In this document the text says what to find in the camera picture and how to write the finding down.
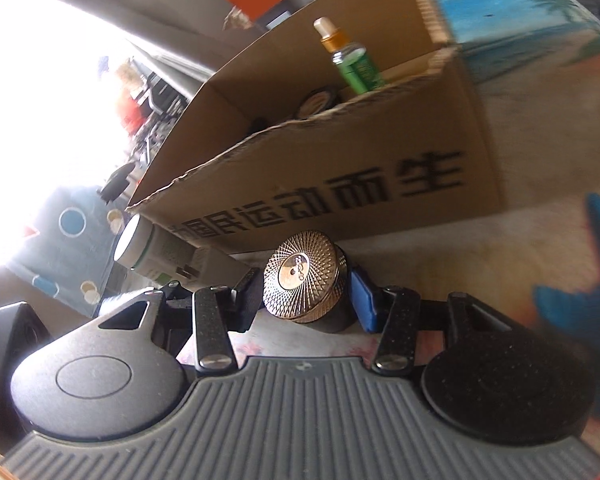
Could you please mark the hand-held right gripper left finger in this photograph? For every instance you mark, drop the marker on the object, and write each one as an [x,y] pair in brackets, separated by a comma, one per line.
[247,292]

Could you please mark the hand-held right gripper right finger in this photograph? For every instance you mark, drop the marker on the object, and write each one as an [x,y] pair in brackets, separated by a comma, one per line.
[363,300]

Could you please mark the gold patterned round case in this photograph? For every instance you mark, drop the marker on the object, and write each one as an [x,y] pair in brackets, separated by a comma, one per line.
[300,272]

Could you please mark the brown cardboard box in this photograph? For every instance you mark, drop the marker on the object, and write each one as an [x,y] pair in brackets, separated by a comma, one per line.
[380,140]

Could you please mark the green bottle with gold cap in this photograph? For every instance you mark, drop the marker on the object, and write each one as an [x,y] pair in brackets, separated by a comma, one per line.
[352,62]

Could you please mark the white small carton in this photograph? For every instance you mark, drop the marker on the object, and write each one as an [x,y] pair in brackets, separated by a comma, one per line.
[215,267]

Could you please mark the white jar with green label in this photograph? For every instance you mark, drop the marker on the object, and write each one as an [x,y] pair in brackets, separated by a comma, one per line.
[152,250]

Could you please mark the blue fabric stool with circles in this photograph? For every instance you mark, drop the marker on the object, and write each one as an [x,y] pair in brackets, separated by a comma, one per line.
[67,240]

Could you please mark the black plastic item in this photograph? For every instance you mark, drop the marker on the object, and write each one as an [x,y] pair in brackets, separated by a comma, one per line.
[117,182]

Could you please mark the round jar with black rim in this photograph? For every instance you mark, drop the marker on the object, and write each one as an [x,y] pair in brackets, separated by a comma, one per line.
[317,102]

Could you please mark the beach printed mat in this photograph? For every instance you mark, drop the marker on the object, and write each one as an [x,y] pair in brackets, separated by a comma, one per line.
[530,60]

